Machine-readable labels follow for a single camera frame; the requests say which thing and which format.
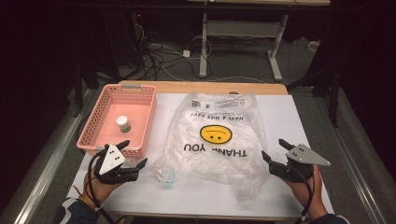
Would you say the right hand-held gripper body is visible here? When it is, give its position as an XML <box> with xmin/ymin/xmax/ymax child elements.
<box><xmin>268</xmin><ymin>143</ymin><xmax>332</xmax><ymax>184</ymax></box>

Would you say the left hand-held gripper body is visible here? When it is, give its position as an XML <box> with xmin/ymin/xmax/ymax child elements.
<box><xmin>93</xmin><ymin>143</ymin><xmax>140</xmax><ymax>186</ymax></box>

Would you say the small white bottle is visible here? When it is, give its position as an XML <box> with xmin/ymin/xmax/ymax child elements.
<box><xmin>115</xmin><ymin>115</ymin><xmax>133</xmax><ymax>134</ymax></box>

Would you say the pink plastic basket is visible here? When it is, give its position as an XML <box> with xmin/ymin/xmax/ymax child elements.
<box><xmin>76</xmin><ymin>83</ymin><xmax>158</xmax><ymax>161</ymax></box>

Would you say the clear plastic smiley bag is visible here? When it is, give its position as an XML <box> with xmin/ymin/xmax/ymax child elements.
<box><xmin>151</xmin><ymin>91</ymin><xmax>273</xmax><ymax>203</ymax></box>

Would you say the person's left hand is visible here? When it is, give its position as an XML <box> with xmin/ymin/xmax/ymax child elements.
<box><xmin>82</xmin><ymin>169</ymin><xmax>126</xmax><ymax>207</ymax></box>

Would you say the person's right hand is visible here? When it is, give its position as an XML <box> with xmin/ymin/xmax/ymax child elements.
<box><xmin>283</xmin><ymin>164</ymin><xmax>329</xmax><ymax>219</ymax></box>

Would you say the white board mat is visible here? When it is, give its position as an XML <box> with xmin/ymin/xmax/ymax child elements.
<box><xmin>66</xmin><ymin>92</ymin><xmax>336</xmax><ymax>220</ymax></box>

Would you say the small white floor box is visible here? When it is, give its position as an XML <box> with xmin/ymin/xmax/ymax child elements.
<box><xmin>307</xmin><ymin>39</ymin><xmax>320</xmax><ymax>53</ymax></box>

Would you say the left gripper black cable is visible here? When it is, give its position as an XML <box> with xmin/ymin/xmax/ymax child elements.
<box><xmin>87</xmin><ymin>150</ymin><xmax>117</xmax><ymax>224</ymax></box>

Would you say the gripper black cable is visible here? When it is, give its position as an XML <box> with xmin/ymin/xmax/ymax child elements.
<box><xmin>289</xmin><ymin>163</ymin><xmax>315</xmax><ymax>224</ymax></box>
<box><xmin>87</xmin><ymin>150</ymin><xmax>117</xmax><ymax>224</ymax></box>

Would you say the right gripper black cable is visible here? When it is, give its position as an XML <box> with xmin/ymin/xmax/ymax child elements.
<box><xmin>289</xmin><ymin>163</ymin><xmax>315</xmax><ymax>224</ymax></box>

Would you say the metal side rail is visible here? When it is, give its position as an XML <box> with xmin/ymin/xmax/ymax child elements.
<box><xmin>11</xmin><ymin>88</ymin><xmax>102</xmax><ymax>224</ymax></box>
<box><xmin>316</xmin><ymin>94</ymin><xmax>389</xmax><ymax>224</ymax></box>

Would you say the tangle of floor cables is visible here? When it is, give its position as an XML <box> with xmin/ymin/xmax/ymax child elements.
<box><xmin>129</xmin><ymin>22</ymin><xmax>216</xmax><ymax>82</ymax></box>

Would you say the white metal desk frame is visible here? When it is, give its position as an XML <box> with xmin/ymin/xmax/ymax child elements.
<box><xmin>198</xmin><ymin>11</ymin><xmax>290</xmax><ymax>82</ymax></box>

